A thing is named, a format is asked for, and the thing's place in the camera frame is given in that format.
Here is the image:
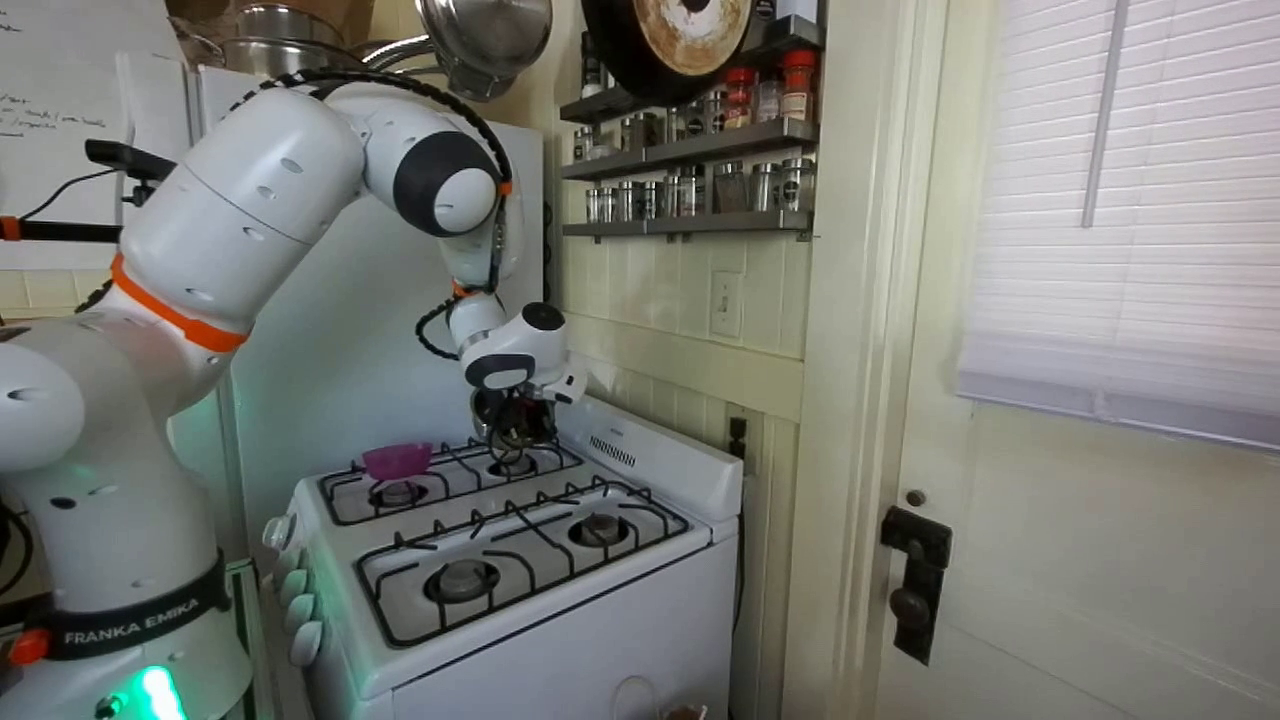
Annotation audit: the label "white gas stove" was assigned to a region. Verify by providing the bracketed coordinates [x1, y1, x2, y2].
[255, 386, 747, 720]

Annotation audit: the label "silver bowl with handle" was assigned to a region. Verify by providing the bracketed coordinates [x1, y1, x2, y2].
[468, 397, 561, 460]

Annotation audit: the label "grey blind wand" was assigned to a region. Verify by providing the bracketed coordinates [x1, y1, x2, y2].
[1076, 0, 1138, 231]

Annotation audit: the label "purple bowl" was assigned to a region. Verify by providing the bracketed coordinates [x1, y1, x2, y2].
[361, 442, 436, 485]

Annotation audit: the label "hanging steel bowl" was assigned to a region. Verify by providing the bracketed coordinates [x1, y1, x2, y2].
[413, 0, 557, 105]

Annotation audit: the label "black stove grate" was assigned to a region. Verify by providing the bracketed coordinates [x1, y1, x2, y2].
[314, 436, 589, 531]
[354, 476, 695, 653]

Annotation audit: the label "white wall switch plate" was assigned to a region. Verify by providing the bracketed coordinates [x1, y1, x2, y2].
[710, 270, 743, 339]

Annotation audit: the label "black frying pan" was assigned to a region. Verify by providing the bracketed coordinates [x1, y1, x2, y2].
[573, 0, 758, 105]

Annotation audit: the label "white door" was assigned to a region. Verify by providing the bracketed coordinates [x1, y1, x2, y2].
[851, 0, 1280, 720]

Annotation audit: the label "black braided cable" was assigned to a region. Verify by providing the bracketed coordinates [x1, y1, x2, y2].
[271, 67, 521, 369]

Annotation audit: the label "whiteboard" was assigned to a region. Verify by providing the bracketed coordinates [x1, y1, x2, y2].
[0, 0, 191, 317]

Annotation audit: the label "large steel stockpot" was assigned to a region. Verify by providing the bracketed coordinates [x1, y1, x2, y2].
[220, 0, 341, 79]

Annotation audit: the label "black door lock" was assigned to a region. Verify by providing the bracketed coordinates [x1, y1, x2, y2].
[876, 500, 958, 669]

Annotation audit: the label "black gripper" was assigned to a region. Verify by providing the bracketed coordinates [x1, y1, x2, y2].
[476, 386, 566, 442]

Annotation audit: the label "black camera clamp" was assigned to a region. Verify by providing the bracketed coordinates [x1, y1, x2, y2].
[0, 135, 186, 250]

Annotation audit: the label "red spice jar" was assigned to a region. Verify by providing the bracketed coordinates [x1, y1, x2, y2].
[720, 66, 759, 131]
[776, 47, 820, 129]

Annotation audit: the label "white window blinds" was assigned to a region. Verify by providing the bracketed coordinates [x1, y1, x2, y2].
[949, 0, 1280, 458]

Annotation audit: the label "metal spice rack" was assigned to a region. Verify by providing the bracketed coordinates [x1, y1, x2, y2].
[557, 0, 823, 250]

